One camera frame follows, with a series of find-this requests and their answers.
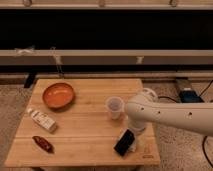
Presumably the white rectangular bottle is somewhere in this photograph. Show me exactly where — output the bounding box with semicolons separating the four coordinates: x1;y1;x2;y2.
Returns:
27;108;57;133

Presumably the dark red packet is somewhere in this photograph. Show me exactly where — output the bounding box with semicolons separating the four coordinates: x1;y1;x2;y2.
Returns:
32;136;54;153

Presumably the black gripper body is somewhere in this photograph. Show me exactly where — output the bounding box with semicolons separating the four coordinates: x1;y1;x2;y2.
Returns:
114;129;135;156

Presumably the black cable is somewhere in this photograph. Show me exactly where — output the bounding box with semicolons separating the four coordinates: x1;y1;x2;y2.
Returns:
157;79;213;168

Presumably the translucent ceramic cup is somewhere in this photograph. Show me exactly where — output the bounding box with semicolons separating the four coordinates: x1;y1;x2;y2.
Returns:
105;96;124;120

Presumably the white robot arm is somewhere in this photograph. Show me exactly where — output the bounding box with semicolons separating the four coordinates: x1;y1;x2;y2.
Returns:
114;88;213;156

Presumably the blue power box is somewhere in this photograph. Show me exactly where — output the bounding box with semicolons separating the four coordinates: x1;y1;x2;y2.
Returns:
175;78;205;104

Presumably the wooden table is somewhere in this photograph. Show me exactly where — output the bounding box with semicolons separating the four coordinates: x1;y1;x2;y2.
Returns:
5;79;160;167

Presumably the orange round bowl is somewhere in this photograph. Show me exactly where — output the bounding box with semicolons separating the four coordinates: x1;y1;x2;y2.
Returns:
42;82;75;109

